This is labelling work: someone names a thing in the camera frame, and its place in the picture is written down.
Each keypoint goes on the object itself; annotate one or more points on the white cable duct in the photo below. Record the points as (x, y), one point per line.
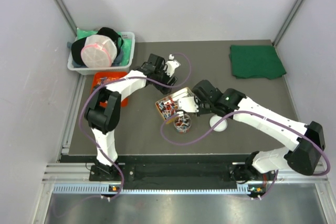
(111, 189)

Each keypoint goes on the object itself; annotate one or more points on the tan candy box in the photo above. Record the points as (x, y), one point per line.
(167, 106)

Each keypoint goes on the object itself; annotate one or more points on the white mesh laundry bag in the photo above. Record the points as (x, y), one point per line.
(99, 51)

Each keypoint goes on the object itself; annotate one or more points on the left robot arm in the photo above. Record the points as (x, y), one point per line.
(104, 108)

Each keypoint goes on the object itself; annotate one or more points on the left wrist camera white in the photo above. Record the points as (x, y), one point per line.
(171, 65)

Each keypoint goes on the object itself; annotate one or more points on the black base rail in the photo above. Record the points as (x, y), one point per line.
(176, 171)

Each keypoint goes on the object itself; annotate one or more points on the orange candy tray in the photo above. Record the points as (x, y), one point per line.
(103, 77)

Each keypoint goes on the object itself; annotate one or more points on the white plastic basket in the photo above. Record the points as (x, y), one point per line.
(118, 38)

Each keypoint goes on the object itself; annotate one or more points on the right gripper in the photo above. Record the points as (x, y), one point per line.
(201, 112)

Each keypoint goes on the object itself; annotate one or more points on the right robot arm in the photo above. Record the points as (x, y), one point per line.
(303, 144)

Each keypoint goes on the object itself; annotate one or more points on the green patterned cloth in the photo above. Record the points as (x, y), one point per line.
(126, 43)

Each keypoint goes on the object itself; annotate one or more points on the clear plastic cup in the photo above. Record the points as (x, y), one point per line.
(182, 123)

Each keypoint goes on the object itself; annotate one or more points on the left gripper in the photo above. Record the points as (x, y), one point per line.
(171, 82)

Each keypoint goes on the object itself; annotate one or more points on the black cap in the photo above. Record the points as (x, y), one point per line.
(78, 51)

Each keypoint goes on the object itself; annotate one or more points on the dark green folded cloth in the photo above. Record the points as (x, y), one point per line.
(250, 62)

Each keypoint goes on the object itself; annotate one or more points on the white round lid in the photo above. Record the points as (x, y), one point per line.
(221, 125)

